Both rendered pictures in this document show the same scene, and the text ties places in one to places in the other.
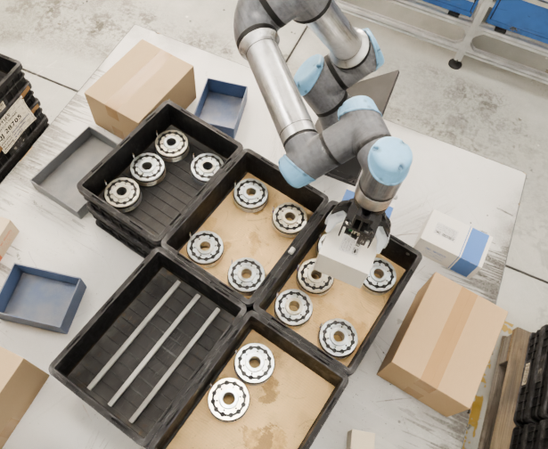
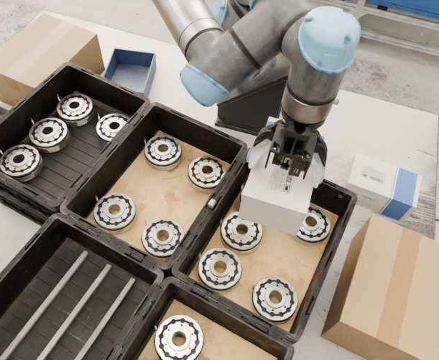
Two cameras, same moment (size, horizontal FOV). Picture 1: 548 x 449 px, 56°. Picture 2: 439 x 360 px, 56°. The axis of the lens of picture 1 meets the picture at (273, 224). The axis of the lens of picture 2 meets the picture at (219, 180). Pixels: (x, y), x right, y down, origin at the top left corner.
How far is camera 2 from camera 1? 42 cm
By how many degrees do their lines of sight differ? 5
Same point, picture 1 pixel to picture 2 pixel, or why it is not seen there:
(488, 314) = (437, 254)
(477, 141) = not seen: hidden behind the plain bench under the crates
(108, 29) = not seen: hidden behind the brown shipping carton
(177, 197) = (83, 161)
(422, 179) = (338, 128)
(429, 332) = (376, 282)
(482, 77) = (370, 53)
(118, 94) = (18, 64)
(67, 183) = not seen: outside the picture
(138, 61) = (39, 33)
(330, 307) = (261, 265)
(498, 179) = (412, 122)
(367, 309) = (303, 263)
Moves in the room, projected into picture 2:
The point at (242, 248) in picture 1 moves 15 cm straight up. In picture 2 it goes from (158, 208) to (153, 176)
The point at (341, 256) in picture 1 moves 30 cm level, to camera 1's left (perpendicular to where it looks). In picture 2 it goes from (270, 195) to (105, 185)
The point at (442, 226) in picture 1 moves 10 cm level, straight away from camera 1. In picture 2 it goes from (368, 169) to (380, 148)
